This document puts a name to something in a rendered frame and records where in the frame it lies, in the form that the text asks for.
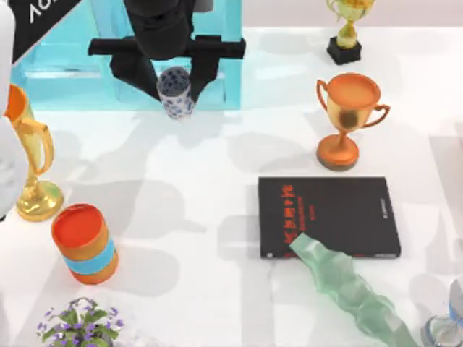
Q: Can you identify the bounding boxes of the blue and white patterned cup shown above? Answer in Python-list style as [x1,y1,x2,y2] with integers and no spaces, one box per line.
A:
[156,67,192,122]

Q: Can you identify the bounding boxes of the light blue rack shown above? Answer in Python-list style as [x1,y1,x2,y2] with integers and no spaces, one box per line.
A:
[10,0,242,112]

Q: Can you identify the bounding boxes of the gold trophy with black base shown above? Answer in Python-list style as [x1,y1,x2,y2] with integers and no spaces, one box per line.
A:
[326,0,376,67]

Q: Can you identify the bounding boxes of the tall gold trophy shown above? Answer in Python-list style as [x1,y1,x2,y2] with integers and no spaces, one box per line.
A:
[4,83,66,223]

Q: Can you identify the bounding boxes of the orange can with blue band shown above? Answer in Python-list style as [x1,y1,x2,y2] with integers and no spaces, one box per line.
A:
[51,202,119,286]

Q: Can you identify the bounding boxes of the black book with red lettering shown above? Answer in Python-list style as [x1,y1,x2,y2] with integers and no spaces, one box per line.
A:
[257,176,402,260]

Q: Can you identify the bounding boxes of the pale green wavy glass bottle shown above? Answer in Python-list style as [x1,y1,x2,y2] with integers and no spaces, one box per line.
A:
[289,232,423,347]

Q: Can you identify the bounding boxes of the potted plant with purple flowers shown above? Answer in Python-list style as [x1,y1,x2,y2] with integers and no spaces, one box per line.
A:
[35,296,126,347]

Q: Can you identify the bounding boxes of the clear bottle with blue label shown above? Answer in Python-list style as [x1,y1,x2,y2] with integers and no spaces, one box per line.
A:
[420,277,463,347]

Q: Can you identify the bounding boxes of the copper trophy with two handles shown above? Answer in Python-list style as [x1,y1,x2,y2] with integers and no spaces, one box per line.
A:
[315,72,392,171]

